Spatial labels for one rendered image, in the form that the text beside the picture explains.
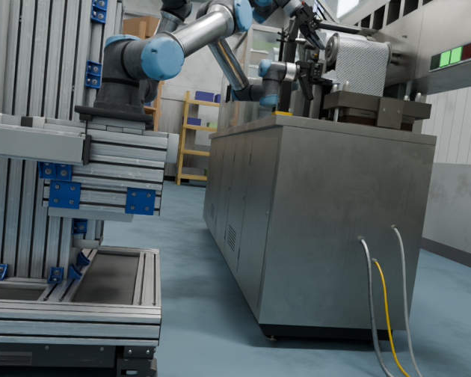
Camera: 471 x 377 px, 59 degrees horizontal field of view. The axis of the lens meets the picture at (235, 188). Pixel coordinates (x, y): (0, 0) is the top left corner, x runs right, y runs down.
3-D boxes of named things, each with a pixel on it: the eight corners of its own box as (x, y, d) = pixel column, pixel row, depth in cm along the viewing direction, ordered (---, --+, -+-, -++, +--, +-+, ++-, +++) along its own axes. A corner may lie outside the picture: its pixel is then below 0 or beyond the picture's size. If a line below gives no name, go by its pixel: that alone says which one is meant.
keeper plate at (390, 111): (374, 126, 167) (378, 98, 166) (397, 129, 169) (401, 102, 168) (377, 126, 165) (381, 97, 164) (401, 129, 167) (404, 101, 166)
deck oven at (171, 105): (188, 179, 1051) (196, 102, 1036) (191, 183, 938) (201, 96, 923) (126, 173, 1021) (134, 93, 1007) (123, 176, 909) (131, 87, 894)
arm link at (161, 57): (128, 87, 128) (227, 28, 162) (164, 87, 119) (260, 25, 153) (114, 48, 121) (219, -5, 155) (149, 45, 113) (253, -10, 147)
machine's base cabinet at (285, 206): (200, 227, 409) (210, 138, 402) (264, 233, 420) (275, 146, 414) (253, 348, 162) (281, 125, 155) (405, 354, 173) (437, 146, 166)
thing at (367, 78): (330, 99, 184) (336, 57, 183) (380, 107, 188) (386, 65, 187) (331, 99, 184) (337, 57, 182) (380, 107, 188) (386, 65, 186)
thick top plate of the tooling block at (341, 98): (322, 108, 180) (324, 94, 179) (407, 121, 187) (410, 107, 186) (338, 105, 164) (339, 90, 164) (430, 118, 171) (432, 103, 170)
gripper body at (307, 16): (324, 21, 184) (306, -1, 182) (310, 34, 184) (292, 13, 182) (318, 26, 192) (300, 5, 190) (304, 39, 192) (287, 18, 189)
